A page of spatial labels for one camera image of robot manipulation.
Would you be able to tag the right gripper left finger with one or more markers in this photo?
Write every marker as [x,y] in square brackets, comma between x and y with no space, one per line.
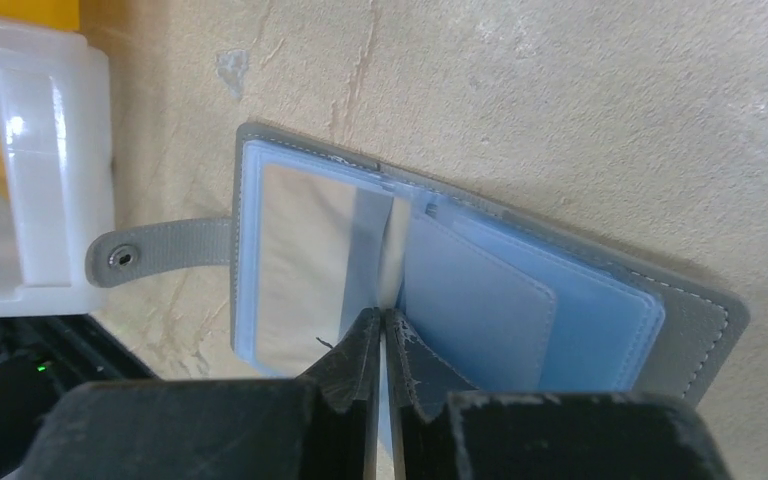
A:
[321,424]

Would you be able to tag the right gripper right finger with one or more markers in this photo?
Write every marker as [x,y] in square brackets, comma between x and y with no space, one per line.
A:
[443,427]

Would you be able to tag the grey card holder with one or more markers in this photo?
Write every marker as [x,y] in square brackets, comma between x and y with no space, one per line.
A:
[509,301]

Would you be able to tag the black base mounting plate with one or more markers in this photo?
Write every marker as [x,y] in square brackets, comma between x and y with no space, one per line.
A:
[43,358]

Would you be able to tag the clear plastic bin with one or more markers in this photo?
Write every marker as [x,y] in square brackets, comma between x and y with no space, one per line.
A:
[55,124]

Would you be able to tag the yellow plastic bin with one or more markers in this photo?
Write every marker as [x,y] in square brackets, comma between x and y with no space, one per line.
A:
[61,15]

